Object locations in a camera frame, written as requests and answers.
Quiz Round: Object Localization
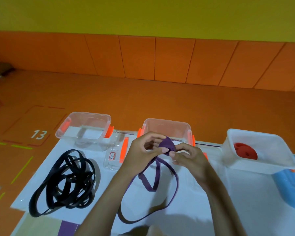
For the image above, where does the red spool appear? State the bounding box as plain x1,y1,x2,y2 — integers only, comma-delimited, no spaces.
233,142,258,160

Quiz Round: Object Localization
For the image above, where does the dark object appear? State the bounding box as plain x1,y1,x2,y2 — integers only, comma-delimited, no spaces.
0,61,16,80

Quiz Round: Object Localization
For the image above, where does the person's left hand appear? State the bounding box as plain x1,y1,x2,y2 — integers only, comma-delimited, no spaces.
120,132,170,176

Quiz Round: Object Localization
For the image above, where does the person's right forearm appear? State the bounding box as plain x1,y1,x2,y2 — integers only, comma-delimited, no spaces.
194,175,248,236

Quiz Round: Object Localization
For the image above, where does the clear lid with orange latch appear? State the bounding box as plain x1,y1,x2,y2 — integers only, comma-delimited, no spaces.
103,130,138,171

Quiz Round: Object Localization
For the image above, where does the clear container with orange latches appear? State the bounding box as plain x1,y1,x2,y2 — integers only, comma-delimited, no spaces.
137,118,196,148
55,111,114,152

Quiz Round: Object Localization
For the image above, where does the white plastic tub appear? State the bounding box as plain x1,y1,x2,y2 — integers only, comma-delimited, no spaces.
221,128,295,175

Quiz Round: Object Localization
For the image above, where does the person's right hand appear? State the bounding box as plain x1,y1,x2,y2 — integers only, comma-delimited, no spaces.
168,142,213,187

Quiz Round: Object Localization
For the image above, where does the white paper sheet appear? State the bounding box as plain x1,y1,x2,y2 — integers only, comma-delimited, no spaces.
10,135,295,236

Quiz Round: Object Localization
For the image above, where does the black elastic strap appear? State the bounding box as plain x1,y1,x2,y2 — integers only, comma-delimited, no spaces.
29,149,96,218

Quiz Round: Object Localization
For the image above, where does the purple sheet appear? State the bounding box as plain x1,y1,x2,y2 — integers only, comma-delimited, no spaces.
58,221,79,236

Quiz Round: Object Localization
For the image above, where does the person's left forearm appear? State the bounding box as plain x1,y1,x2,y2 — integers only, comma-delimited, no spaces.
74,165,149,236

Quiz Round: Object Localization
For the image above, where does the purple elastic strap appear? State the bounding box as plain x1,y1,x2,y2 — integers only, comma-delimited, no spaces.
117,136,179,225

